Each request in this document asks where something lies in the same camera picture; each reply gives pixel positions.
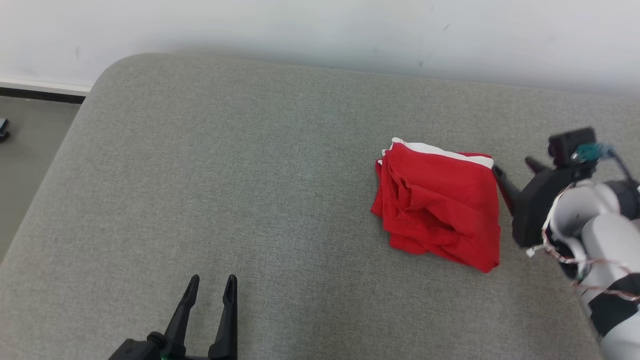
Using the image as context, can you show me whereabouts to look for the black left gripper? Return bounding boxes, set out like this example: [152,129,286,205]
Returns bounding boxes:
[107,273,239,360]

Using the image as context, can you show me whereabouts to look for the thin red and white wires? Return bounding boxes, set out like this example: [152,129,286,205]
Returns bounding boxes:
[526,182,640,304]

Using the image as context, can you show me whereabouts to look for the red and white jersey garment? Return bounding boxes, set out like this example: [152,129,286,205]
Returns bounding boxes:
[370,137,502,274]

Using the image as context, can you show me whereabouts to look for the teal plug with black cable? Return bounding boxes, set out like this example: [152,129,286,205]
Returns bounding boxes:
[571,142,640,187]

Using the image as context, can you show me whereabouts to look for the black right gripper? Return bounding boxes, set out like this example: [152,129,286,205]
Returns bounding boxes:
[491,156,597,249]

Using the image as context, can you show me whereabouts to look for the grey fabric sofa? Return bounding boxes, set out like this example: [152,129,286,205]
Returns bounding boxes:
[0,52,640,360]

